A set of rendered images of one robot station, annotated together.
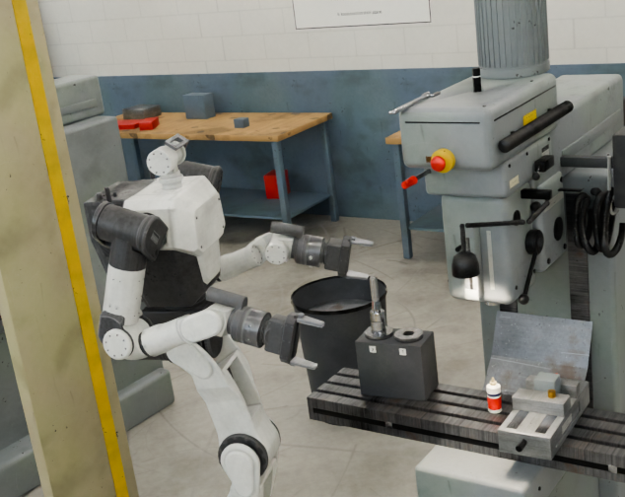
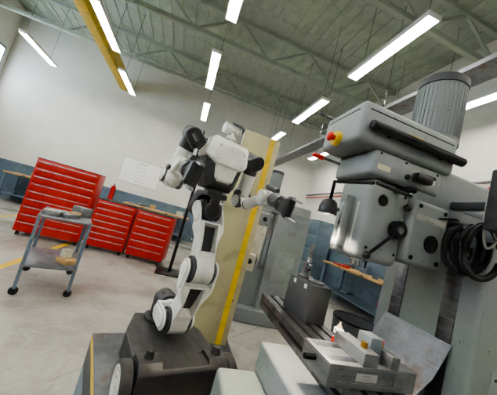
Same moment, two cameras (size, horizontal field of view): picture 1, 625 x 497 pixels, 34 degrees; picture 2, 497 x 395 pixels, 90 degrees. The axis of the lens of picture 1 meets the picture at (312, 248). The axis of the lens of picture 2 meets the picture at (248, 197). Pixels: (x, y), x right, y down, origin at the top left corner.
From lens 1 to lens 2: 2.04 m
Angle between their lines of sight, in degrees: 47
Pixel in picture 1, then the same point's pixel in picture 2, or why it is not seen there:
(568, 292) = (437, 313)
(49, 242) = (243, 218)
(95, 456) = (219, 301)
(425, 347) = (318, 291)
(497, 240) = (361, 207)
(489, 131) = (364, 113)
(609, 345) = (463, 375)
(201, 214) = (226, 147)
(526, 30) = (440, 110)
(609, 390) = not seen: outside the picture
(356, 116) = not seen: hidden behind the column
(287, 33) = not seen: hidden behind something
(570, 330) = (429, 344)
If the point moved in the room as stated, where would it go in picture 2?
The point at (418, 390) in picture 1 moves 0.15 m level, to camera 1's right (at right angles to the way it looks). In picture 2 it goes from (304, 313) to (332, 327)
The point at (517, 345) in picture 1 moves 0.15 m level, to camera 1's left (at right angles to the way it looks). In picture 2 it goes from (387, 336) to (354, 321)
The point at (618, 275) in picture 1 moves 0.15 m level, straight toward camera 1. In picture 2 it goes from (488, 317) to (475, 317)
